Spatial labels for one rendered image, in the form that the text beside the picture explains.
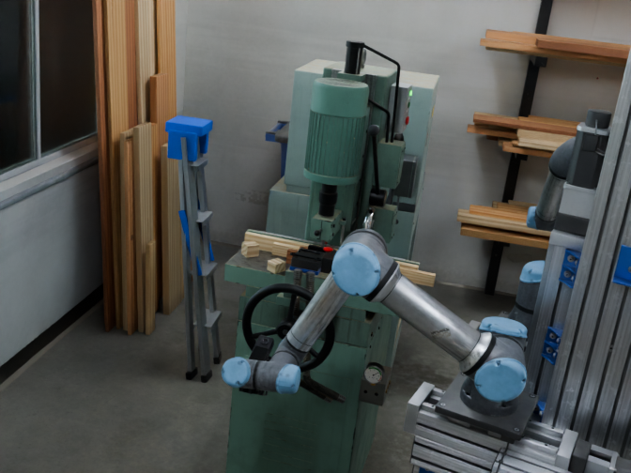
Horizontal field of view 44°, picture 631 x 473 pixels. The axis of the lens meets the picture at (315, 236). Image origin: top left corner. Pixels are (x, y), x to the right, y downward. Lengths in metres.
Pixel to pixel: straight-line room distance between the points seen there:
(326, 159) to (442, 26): 2.38
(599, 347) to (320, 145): 0.99
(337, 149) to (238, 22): 2.57
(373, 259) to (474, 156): 3.04
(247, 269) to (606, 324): 1.10
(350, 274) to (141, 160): 2.09
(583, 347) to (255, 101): 3.20
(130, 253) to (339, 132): 1.71
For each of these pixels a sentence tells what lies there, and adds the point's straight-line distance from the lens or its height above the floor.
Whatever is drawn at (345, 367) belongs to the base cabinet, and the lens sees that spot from 2.55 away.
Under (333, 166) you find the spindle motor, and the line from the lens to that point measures 2.41.
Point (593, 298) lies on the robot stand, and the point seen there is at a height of 1.12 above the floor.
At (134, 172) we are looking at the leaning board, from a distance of 3.74.
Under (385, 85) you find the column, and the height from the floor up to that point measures 1.49.
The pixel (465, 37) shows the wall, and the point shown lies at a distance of 4.67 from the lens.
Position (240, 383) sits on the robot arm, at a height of 0.83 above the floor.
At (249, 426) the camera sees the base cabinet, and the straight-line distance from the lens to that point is 2.76.
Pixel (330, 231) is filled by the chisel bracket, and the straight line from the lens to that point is 2.51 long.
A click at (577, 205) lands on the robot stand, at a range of 2.12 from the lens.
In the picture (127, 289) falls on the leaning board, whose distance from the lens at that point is 3.89.
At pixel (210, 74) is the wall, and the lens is 4.97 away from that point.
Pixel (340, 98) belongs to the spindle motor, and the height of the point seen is 1.47.
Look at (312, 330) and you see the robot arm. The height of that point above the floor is 0.94.
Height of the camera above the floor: 1.86
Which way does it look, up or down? 20 degrees down
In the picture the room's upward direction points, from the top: 6 degrees clockwise
